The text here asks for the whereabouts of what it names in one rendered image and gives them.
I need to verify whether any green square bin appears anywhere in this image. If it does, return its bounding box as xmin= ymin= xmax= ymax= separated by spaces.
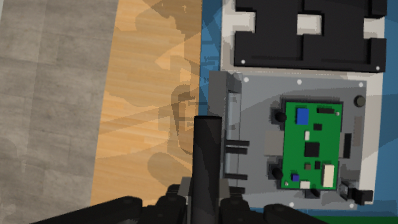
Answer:
xmin=312 ymin=216 xmax=398 ymax=224

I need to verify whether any green circuit board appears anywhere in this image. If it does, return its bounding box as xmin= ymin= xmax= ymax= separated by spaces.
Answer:
xmin=281 ymin=102 xmax=342 ymax=189

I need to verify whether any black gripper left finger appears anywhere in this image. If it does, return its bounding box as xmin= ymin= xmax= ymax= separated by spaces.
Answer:
xmin=31 ymin=177 xmax=194 ymax=224

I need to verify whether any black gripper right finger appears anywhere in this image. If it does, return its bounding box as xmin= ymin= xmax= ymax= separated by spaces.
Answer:
xmin=215 ymin=178 xmax=329 ymax=224

